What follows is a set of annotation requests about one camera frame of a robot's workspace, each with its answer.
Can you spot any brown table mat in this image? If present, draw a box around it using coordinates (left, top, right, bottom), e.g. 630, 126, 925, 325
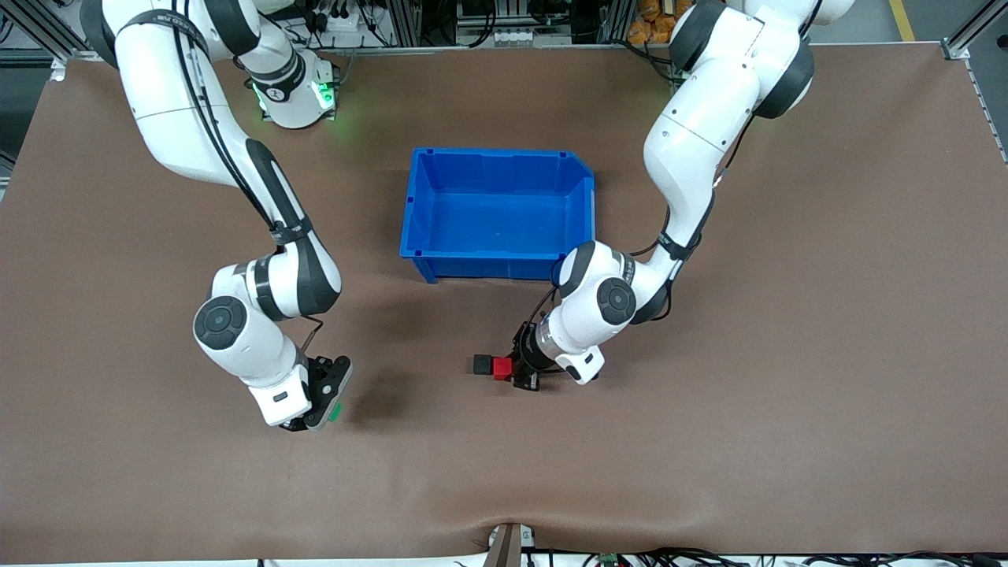
0, 43, 1008, 564

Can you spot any blue plastic storage bin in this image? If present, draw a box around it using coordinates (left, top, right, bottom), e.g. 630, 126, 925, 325
398, 146, 598, 286

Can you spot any white terminal block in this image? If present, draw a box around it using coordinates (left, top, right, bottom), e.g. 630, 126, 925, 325
492, 28, 569, 46

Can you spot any pile of orange items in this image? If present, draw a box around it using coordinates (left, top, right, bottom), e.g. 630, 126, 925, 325
628, 0, 694, 46

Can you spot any white power strip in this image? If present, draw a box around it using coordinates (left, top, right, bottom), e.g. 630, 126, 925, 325
307, 0, 371, 34

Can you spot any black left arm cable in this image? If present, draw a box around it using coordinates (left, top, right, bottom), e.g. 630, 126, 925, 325
524, 110, 757, 375

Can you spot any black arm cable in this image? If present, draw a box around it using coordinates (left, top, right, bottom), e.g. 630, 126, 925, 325
524, 110, 757, 375
118, 0, 325, 355

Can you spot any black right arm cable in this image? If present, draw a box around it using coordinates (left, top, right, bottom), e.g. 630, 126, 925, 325
118, 0, 325, 355

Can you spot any silver table edge rail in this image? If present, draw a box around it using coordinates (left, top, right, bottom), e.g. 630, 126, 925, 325
69, 43, 678, 62

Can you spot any aluminium frame profile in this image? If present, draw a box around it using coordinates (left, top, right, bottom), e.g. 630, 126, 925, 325
0, 0, 103, 62
941, 0, 1008, 166

